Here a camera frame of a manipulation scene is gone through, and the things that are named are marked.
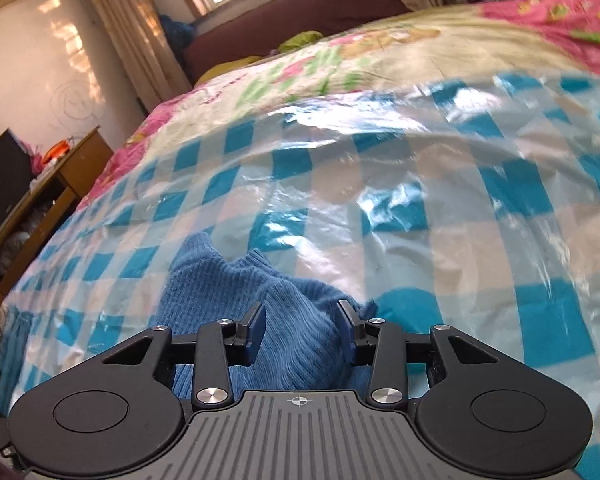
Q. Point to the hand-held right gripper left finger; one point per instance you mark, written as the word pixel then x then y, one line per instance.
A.
pixel 256 331

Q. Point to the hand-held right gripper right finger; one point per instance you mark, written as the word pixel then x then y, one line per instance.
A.
pixel 347 332

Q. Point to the blue knit sweater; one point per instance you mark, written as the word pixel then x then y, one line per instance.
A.
pixel 285 330

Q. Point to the blue checked plastic sheet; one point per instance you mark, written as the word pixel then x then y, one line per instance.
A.
pixel 430 220

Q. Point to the blue fringed cloth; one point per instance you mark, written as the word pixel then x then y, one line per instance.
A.
pixel 12 355

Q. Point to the wooden desk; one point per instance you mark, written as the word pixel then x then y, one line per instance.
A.
pixel 40 210

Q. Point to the orange item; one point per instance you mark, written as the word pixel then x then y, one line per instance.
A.
pixel 60 149

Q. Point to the pink cloth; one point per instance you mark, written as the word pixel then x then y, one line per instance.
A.
pixel 36 157

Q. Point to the pink floral quilt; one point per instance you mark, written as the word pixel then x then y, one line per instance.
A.
pixel 380 50

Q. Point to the black monitor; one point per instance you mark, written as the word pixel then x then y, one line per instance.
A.
pixel 5 180

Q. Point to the green pillow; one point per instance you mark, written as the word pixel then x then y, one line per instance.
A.
pixel 300 40

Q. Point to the blue fluffy cloth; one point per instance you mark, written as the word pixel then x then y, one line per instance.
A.
pixel 177 30

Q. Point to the maroon headboard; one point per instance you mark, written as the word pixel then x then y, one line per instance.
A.
pixel 290 10

